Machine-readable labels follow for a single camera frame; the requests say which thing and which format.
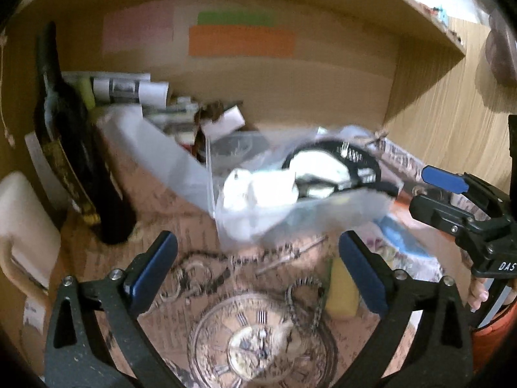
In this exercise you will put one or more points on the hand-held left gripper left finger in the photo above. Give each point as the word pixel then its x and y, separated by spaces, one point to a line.
pixel 152 268

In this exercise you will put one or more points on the white soft cloth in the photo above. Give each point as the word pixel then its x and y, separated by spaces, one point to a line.
pixel 258 198

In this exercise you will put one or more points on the yellow-green tube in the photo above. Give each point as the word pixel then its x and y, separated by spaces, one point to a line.
pixel 86 93

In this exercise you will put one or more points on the orange paper sheet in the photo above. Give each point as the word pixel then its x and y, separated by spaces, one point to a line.
pixel 241 41

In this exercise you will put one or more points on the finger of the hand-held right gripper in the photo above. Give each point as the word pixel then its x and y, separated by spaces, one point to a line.
pixel 442 179
pixel 434 209

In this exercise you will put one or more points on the yellow sponge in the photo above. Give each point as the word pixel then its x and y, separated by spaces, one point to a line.
pixel 342 295

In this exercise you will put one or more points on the white paper roll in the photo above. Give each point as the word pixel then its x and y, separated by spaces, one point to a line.
pixel 129 88

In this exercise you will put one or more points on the orange round object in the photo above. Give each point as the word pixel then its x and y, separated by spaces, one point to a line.
pixel 494 343

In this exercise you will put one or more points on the white card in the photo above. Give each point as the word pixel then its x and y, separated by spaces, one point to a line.
pixel 224 126

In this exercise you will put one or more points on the white plastic jug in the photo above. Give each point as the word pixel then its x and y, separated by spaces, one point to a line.
pixel 24 218

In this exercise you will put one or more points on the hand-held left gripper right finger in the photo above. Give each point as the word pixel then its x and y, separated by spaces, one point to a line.
pixel 362 275

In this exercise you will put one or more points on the green paper strip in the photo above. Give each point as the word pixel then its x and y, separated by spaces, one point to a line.
pixel 236 18

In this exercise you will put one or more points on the pink paper sheet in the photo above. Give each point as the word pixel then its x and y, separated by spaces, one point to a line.
pixel 137 28

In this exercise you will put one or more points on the clock print tablecloth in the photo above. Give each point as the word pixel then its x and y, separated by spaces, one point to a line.
pixel 202 250

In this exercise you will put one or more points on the clear plastic bag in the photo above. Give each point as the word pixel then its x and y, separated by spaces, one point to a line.
pixel 355 214

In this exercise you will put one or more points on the blue cloth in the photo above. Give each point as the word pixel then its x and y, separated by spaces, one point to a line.
pixel 404 237

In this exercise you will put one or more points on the person's right hand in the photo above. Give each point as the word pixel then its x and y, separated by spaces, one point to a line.
pixel 478 293

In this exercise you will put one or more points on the dark glass bottle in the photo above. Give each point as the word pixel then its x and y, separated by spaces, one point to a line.
pixel 80 149

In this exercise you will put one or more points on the brown round object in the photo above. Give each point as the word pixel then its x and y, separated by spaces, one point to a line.
pixel 501 52

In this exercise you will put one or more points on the black-rimmed round item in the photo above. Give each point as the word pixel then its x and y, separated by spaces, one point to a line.
pixel 343 165

